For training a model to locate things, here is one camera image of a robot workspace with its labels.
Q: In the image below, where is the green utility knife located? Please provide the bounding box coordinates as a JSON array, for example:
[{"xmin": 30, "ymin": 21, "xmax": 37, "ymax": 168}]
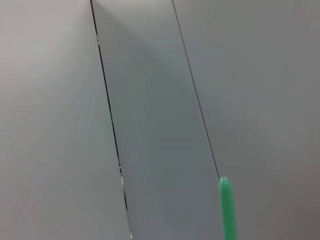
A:
[{"xmin": 218, "ymin": 176, "xmax": 238, "ymax": 240}]

